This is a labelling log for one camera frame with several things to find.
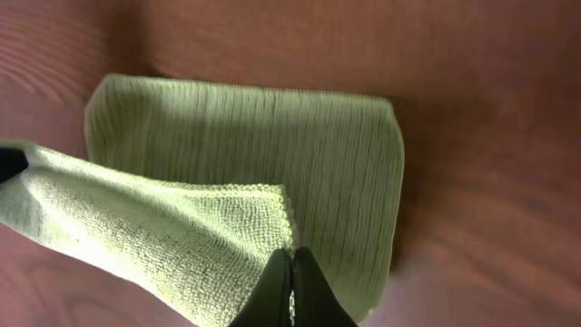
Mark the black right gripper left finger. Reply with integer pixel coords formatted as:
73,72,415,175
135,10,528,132
229,249,291,327

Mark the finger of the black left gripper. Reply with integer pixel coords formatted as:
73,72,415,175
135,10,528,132
0,147,29,183

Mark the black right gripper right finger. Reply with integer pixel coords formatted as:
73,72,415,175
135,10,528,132
292,247,357,327

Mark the light green microfiber cloth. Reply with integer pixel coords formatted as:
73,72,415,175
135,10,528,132
1,74,404,326

